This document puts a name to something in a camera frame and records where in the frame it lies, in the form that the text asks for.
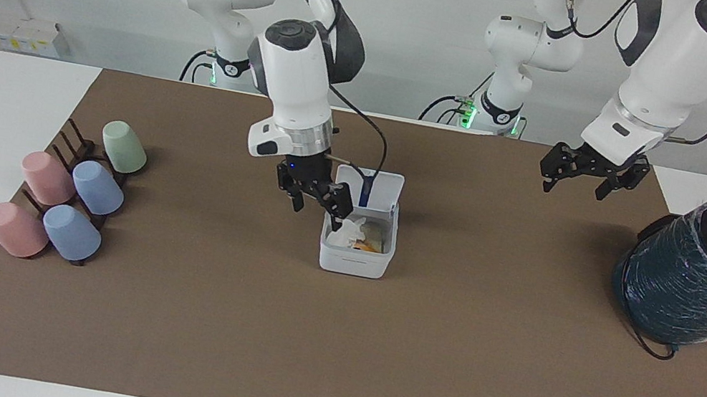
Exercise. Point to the crumpled white tissue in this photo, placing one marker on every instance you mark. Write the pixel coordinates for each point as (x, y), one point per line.
(347, 232)

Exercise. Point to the pink cup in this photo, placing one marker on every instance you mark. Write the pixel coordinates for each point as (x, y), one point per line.
(16, 231)
(47, 178)

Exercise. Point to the blue cup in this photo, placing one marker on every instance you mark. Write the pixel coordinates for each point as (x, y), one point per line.
(72, 233)
(98, 188)

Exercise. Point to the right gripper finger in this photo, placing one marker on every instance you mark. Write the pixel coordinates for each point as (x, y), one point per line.
(339, 203)
(293, 192)

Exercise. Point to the white box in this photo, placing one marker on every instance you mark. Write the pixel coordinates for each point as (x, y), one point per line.
(26, 36)

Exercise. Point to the dark brown cup rack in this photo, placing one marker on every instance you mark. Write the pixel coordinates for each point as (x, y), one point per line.
(79, 144)

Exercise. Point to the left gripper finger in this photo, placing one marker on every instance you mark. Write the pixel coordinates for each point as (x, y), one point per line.
(624, 179)
(557, 166)

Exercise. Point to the green cup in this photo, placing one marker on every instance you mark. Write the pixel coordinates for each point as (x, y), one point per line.
(124, 148)

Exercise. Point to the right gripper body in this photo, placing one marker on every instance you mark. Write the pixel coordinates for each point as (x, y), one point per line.
(308, 173)

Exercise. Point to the orange trash piece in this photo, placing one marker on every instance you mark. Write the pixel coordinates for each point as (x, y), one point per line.
(367, 247)

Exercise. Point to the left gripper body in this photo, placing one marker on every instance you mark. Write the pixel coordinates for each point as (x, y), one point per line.
(598, 163)

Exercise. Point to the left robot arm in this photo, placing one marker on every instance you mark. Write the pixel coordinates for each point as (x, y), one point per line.
(667, 72)

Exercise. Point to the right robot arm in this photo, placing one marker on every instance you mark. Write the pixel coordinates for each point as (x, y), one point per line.
(290, 82)

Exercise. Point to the white plastic bin with lid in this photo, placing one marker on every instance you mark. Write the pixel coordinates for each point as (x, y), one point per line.
(353, 260)

